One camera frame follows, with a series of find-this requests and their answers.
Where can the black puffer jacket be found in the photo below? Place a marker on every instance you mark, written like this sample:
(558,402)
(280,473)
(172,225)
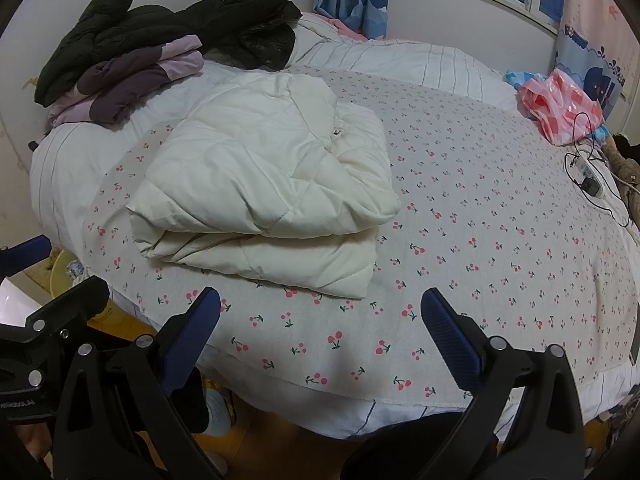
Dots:
(150,25)

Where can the blue star print cloth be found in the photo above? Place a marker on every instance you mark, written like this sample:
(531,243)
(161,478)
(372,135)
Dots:
(515,79)

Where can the pink pillow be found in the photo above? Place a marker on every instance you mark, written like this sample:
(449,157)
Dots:
(345,27)

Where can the yellow plastic basin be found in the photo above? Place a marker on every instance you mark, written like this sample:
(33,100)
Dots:
(60,272)

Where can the pink and blue whale curtain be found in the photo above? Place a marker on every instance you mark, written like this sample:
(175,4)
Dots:
(595,25)

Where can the brown plush cloth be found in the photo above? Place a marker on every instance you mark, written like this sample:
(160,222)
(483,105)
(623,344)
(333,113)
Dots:
(625,170)

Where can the purple two-tone jacket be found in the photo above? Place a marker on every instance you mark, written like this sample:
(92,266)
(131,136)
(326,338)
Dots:
(125,80)

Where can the person's left hand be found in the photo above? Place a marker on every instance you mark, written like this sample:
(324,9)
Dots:
(35,452)

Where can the white power strip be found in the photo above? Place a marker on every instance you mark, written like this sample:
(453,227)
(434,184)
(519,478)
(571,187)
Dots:
(582,170)

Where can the cream quilted jacket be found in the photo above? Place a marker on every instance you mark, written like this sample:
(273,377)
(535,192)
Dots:
(250,175)

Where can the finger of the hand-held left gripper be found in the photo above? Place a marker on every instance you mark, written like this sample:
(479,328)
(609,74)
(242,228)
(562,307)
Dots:
(75,300)
(30,249)

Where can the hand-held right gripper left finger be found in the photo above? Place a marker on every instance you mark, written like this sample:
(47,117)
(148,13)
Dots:
(197,330)

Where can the pink plastic bag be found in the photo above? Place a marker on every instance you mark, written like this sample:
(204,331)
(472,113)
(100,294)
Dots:
(555,105)

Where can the dark cloth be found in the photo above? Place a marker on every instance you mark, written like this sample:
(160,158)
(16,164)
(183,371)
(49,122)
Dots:
(390,455)

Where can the white paper sheet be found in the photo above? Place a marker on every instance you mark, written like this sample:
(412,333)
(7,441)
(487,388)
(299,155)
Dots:
(15,305)

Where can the bed with cherry print sheet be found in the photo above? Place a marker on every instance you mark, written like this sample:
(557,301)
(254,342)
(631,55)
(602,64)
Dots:
(475,240)

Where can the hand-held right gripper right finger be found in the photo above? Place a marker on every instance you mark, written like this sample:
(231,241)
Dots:
(450,340)

